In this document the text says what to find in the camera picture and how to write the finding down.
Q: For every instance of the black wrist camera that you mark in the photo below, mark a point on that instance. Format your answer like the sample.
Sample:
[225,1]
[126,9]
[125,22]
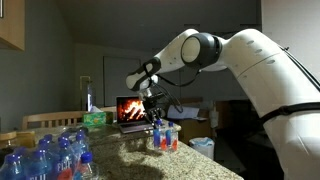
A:
[160,96]

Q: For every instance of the white papers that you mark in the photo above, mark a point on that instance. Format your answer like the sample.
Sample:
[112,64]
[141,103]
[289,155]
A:
[186,113]

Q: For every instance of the clear bottle behind tissue box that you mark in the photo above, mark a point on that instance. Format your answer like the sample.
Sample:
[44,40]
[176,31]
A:
[90,96]

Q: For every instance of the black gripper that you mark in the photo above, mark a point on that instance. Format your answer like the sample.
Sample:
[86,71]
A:
[152,105]

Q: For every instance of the wooden wall cabinet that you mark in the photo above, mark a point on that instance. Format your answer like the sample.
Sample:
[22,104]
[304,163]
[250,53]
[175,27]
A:
[11,23]

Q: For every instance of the light wooden chair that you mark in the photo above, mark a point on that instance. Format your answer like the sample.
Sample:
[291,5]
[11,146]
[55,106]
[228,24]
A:
[50,115]

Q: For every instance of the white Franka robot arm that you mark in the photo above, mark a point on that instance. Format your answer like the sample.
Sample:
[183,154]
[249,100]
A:
[266,73]

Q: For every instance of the green tissue box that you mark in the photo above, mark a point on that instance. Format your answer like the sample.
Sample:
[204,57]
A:
[95,119]

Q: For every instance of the white trash bin with bag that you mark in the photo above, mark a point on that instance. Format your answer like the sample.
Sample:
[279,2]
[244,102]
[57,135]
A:
[201,146]

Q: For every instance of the brown cardboard box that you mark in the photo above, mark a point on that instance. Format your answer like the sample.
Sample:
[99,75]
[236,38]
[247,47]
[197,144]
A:
[190,128]

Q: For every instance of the laptop showing fireplace video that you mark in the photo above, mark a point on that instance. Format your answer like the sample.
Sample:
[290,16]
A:
[130,110]

